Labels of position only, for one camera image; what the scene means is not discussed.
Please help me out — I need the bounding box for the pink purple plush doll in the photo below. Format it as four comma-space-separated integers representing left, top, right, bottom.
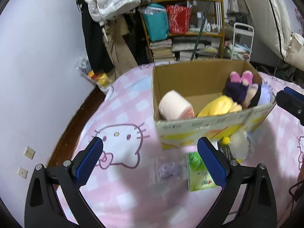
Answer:
224, 70, 275, 109

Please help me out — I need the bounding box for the white fluffy duck plush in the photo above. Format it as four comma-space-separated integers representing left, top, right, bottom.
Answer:
222, 130, 250, 163

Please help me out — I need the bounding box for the green tissue pack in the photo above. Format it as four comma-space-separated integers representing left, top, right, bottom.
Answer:
187, 152, 217, 192

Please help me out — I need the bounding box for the yellow dog plush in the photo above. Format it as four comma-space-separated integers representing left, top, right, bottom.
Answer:
197, 95, 243, 117

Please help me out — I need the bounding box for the bagged purple plush toy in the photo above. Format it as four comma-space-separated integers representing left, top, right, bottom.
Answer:
154, 158, 188, 183

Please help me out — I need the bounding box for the pink swirl plush cushion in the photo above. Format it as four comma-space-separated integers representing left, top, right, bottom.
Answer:
158, 90, 195, 121

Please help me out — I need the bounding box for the small black white box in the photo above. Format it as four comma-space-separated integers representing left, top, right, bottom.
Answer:
217, 142, 232, 161

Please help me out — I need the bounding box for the cream massage chair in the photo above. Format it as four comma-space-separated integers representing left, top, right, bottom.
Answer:
244, 0, 303, 70

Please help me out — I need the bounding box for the white rolling cart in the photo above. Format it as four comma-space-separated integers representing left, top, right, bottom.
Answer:
224, 22, 255, 62

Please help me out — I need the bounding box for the cardboard box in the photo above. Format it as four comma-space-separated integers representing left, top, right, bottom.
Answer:
152, 59, 276, 150

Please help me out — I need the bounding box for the wooden bookshelf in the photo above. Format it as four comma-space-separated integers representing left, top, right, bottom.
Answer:
139, 0, 225, 62

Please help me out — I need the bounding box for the green broom stick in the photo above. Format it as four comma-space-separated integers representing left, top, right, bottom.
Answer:
190, 0, 212, 61

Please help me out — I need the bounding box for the red gift bag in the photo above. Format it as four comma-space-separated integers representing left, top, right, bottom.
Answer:
166, 5, 192, 34

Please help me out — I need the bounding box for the bag of plush toys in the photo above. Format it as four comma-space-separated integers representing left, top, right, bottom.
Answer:
76, 57, 112, 94

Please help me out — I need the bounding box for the teal storage bag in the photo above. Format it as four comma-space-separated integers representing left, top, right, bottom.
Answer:
140, 3, 169, 42

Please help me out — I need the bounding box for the black hanging coat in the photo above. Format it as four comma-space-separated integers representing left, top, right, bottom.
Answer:
76, 0, 114, 73

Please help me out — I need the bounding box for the wall socket lower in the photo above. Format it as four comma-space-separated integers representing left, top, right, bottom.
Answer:
17, 167, 28, 179

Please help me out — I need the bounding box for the wall socket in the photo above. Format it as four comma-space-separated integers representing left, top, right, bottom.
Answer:
24, 146, 36, 160
17, 167, 28, 179

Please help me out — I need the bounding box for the wall socket upper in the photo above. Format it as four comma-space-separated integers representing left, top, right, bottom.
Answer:
24, 146, 36, 160

